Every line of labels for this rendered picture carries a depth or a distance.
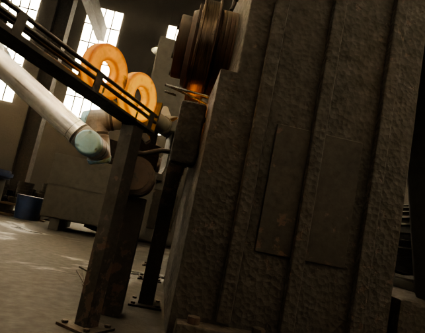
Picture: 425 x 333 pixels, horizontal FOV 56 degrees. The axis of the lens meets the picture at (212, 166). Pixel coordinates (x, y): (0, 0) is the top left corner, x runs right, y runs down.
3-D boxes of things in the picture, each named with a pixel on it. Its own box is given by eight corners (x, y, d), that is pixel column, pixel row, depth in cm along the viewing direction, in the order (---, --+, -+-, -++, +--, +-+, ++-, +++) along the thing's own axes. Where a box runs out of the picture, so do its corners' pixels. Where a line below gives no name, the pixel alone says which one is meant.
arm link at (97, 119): (84, 137, 163) (82, 113, 164) (115, 134, 165) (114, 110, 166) (80, 132, 154) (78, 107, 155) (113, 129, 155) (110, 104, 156)
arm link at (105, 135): (83, 163, 151) (80, 131, 152) (90, 166, 162) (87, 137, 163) (108, 161, 152) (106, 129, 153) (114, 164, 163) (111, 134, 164)
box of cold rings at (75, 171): (140, 240, 479) (154, 176, 490) (141, 246, 398) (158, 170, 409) (52, 223, 462) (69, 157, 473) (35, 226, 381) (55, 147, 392)
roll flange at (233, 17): (213, 119, 203) (231, 34, 209) (228, 92, 156) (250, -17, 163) (193, 115, 202) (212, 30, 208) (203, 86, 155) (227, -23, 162)
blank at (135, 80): (162, 87, 133) (154, 87, 134) (134, 62, 120) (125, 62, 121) (149, 130, 129) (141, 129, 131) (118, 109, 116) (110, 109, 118)
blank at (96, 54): (134, 62, 120) (125, 63, 121) (100, 31, 106) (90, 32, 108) (118, 109, 116) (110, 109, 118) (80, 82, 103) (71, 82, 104)
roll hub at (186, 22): (178, 87, 193) (190, 34, 197) (182, 66, 165) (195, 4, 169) (167, 84, 192) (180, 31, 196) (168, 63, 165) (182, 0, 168)
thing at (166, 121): (170, 135, 137) (174, 119, 139) (155, 124, 130) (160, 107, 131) (156, 133, 140) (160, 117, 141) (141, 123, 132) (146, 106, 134)
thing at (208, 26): (193, 115, 202) (212, 30, 208) (203, 86, 155) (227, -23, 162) (181, 112, 201) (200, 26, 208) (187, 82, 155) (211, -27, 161)
